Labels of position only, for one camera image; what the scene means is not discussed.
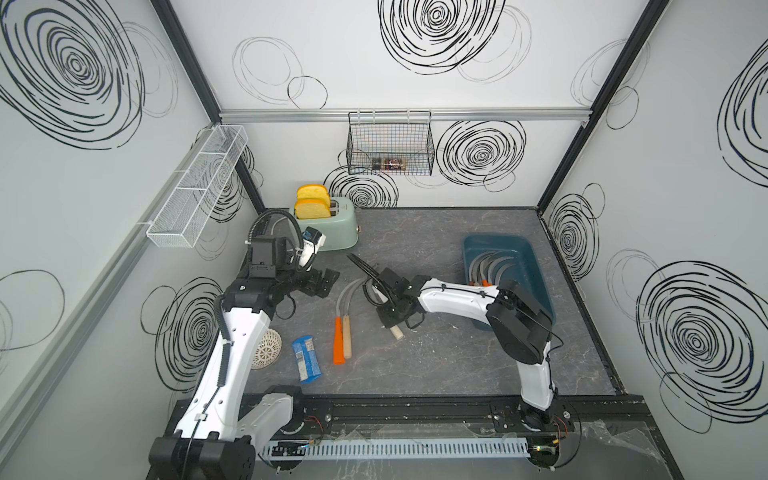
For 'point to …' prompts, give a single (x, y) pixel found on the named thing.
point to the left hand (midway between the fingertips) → (319, 266)
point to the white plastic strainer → (268, 350)
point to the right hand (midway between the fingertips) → (385, 318)
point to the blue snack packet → (306, 357)
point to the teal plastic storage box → (523, 271)
